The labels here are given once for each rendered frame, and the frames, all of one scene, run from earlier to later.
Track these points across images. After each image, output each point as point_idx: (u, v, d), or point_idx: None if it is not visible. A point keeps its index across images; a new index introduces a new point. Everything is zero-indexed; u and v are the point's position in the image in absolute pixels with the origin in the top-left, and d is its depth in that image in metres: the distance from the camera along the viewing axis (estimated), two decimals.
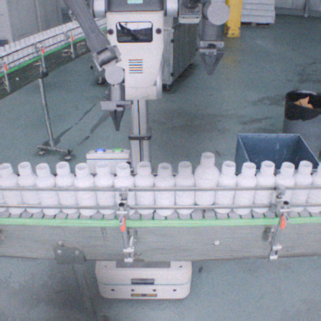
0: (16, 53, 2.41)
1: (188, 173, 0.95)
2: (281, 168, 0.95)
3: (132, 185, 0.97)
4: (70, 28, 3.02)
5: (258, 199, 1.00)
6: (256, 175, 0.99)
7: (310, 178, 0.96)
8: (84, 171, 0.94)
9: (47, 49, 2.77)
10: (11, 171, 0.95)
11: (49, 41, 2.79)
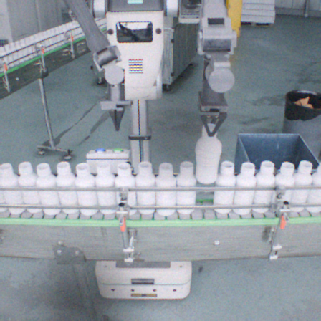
0: (16, 53, 2.41)
1: (190, 173, 0.95)
2: (281, 168, 0.95)
3: (133, 185, 0.97)
4: (70, 28, 3.02)
5: (258, 199, 1.00)
6: (255, 175, 0.99)
7: (310, 178, 0.96)
8: (85, 171, 0.94)
9: (47, 49, 2.77)
10: (11, 171, 0.95)
11: (49, 41, 2.79)
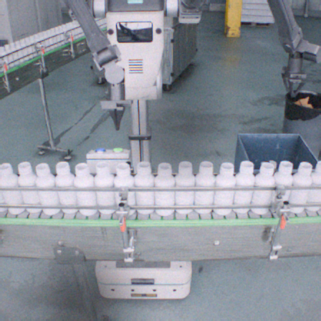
0: (16, 53, 2.41)
1: (189, 173, 0.95)
2: (261, 168, 0.95)
3: (132, 185, 0.97)
4: (70, 28, 3.02)
5: (238, 199, 0.99)
6: (235, 175, 0.99)
7: (291, 178, 0.96)
8: (84, 171, 0.94)
9: (47, 49, 2.77)
10: (11, 171, 0.95)
11: (49, 41, 2.79)
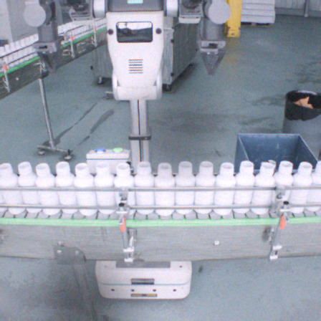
0: (16, 53, 2.41)
1: (189, 173, 0.95)
2: (261, 168, 0.95)
3: (132, 185, 0.97)
4: (70, 28, 3.02)
5: (238, 199, 0.99)
6: (235, 175, 0.99)
7: (291, 178, 0.96)
8: (84, 171, 0.94)
9: None
10: (11, 171, 0.95)
11: None
